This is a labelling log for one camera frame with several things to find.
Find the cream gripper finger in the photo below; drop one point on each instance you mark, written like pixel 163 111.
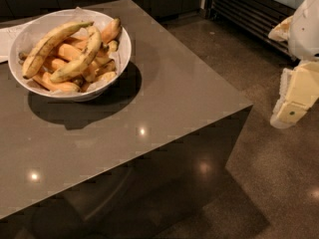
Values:
pixel 299 91
pixel 281 32

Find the curved yellow banana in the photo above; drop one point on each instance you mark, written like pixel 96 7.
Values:
pixel 77 66

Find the orange banana at rim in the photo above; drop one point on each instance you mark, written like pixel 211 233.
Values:
pixel 111 31

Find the small yellow banana right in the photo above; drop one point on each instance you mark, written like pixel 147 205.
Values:
pixel 106 77

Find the orange banana middle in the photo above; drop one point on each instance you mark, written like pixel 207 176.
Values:
pixel 66 52

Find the orange banana bottom left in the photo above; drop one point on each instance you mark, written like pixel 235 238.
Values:
pixel 44 79

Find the long yellow-green banana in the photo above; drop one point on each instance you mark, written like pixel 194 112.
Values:
pixel 46 44

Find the white paper napkin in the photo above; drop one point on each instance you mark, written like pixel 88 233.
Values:
pixel 7 36

